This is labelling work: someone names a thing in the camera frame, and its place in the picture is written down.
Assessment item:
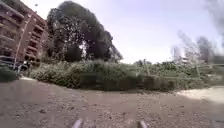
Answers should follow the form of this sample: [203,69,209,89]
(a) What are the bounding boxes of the green hedge of bushes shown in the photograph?
[25,59,224,93]

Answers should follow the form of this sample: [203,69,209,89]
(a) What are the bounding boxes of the brown dirt gravel ground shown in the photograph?
[0,77,224,128]

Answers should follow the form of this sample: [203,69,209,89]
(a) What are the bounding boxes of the large dark green tree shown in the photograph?
[43,0,124,64]

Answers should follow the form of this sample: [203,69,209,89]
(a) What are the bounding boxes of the robot's own part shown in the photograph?
[137,120,148,128]
[71,118,83,128]

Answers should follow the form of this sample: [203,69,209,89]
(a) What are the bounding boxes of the bare thin trees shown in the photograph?
[169,30,218,68]

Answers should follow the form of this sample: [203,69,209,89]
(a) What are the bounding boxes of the pale paved path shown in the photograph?
[175,85,224,104]

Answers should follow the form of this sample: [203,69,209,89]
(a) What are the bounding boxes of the red brick apartment building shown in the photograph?
[0,0,49,68]

